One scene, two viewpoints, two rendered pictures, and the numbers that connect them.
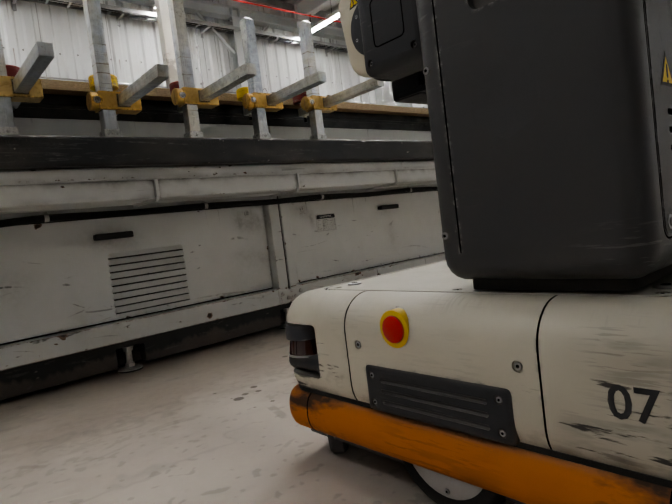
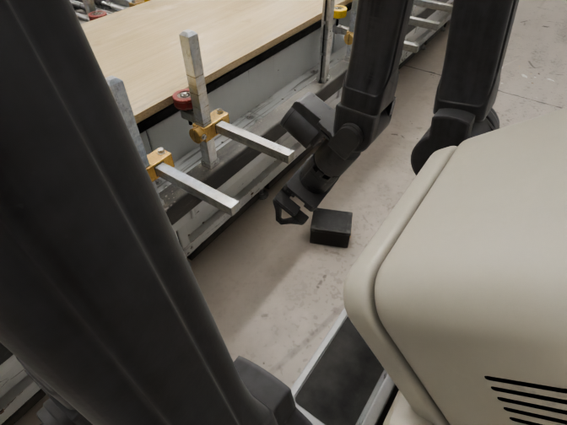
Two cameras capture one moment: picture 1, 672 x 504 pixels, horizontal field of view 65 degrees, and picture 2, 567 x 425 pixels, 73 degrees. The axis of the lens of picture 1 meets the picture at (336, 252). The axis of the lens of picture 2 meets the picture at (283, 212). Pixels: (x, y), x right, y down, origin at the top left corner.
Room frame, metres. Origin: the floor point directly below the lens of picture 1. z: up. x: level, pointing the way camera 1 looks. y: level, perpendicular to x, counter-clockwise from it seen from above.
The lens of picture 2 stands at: (0.91, 0.03, 1.52)
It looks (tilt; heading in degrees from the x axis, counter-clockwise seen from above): 46 degrees down; 346
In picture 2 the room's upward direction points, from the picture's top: straight up
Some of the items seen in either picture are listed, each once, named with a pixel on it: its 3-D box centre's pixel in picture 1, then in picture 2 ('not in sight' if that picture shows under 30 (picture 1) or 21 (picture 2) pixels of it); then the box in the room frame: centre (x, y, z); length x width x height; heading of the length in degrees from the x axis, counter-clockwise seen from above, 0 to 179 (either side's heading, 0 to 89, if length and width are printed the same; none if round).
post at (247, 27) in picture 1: (255, 89); (139, 161); (1.81, 0.20, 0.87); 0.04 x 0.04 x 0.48; 40
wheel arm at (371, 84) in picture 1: (337, 99); (234, 133); (1.93, -0.07, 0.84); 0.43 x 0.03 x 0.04; 40
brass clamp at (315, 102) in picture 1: (318, 104); (209, 126); (1.98, -0.01, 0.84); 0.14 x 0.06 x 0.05; 130
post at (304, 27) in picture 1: (312, 87); (202, 112); (1.97, 0.01, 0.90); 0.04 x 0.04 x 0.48; 40
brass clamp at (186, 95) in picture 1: (195, 98); not in sight; (1.66, 0.38, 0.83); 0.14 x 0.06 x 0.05; 130
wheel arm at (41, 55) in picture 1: (25, 80); not in sight; (1.28, 0.69, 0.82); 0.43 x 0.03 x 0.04; 40
